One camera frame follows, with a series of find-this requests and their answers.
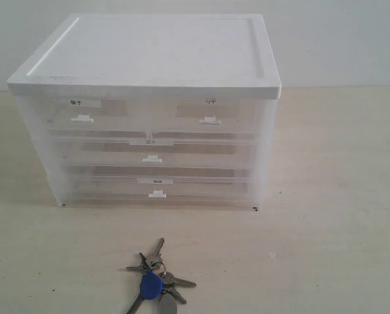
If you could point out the key bunch with blue fob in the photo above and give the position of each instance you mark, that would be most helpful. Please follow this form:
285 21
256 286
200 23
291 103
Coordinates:
157 283

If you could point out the bottom wide clear drawer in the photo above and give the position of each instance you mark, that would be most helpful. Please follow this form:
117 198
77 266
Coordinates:
155 183

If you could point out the wide clear drawer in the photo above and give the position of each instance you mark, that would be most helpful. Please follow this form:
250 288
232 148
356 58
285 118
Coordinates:
155 183
172 149

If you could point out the white translucent drawer cabinet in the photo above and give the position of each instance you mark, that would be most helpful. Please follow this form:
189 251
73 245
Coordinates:
145 58

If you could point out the middle wide clear drawer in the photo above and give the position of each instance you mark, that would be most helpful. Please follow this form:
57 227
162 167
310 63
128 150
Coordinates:
172 149

